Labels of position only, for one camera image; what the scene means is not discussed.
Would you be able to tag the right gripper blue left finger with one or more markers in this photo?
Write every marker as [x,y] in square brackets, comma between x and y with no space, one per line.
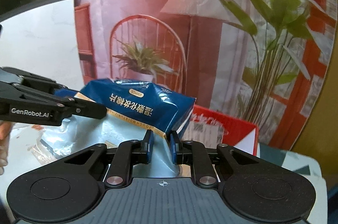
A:
[147,146]

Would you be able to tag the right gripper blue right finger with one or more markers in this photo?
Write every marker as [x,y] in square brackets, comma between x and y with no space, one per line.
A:
[175,148]

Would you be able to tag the blue cotton pad bag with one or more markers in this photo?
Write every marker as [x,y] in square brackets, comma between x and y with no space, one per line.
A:
[133,107]

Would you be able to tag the printed living room backdrop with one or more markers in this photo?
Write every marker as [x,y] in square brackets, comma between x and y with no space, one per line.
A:
[263,61]

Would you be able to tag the person left hand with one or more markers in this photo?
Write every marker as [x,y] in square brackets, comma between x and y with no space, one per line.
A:
[5,129]

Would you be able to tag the red strawberry cardboard box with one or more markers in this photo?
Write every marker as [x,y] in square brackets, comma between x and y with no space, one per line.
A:
[212,128]

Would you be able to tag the bear pattern tablecloth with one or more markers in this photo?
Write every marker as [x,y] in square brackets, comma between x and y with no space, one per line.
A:
[20,159]

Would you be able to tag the yellow wooden panel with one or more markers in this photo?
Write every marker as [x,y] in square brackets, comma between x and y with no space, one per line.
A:
[319,137]

